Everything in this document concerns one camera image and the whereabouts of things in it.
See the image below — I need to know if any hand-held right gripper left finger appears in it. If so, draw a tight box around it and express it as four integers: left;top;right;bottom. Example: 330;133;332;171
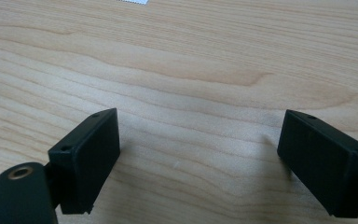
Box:
48;107;121;216

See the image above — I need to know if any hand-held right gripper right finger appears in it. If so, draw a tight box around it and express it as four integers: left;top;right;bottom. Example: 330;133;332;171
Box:
276;108;358;218

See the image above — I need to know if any white textured sheet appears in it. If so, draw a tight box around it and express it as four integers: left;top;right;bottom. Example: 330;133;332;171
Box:
117;0;150;6

